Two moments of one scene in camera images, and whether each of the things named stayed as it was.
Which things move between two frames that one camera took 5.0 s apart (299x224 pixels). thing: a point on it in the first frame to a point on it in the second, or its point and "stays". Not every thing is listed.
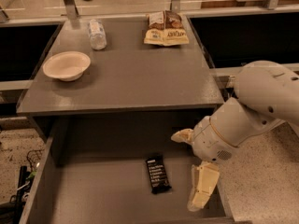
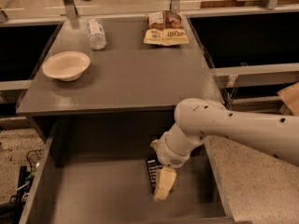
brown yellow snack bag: x=165 y=28 stays
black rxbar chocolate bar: x=157 y=175 stays
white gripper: x=209 y=139 to x=167 y=154
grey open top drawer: x=116 y=169 stays
